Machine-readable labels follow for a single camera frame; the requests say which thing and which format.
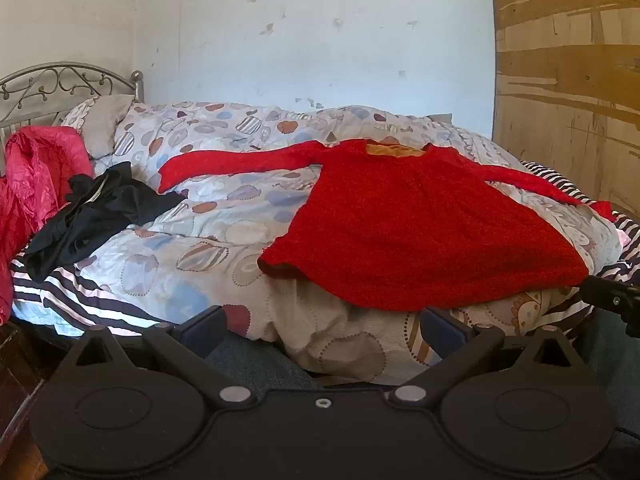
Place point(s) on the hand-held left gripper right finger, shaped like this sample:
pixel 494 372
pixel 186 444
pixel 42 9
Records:
pixel 445 332

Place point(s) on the black garment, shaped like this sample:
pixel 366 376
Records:
pixel 105 210

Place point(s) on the grey pillow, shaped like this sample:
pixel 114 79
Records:
pixel 105 125

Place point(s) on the striped bed sheet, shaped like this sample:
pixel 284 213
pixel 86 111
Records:
pixel 75 300

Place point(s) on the patterned duvet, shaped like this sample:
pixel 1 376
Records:
pixel 220 230

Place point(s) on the pink cloth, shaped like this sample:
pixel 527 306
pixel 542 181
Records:
pixel 623 239

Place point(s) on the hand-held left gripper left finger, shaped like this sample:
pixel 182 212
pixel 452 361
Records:
pixel 200 330

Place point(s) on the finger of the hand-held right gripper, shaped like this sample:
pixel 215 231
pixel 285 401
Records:
pixel 610 296

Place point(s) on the person's leg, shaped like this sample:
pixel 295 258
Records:
pixel 607 370
pixel 260 360

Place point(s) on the person's right leg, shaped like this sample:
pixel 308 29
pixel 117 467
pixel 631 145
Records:
pixel 607 370

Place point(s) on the person's left leg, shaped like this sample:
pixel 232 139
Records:
pixel 260 360

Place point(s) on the pink shiny garment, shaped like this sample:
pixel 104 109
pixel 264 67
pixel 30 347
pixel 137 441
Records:
pixel 35 180

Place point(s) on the dark wooden nightstand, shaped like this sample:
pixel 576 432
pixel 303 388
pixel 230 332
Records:
pixel 17 375

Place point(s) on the plywood board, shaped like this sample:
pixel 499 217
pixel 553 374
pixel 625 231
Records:
pixel 565 85

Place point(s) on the metal bed headboard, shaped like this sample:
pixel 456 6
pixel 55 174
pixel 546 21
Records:
pixel 45 90

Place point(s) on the red knitted sweater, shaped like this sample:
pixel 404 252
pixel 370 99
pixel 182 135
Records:
pixel 425 225

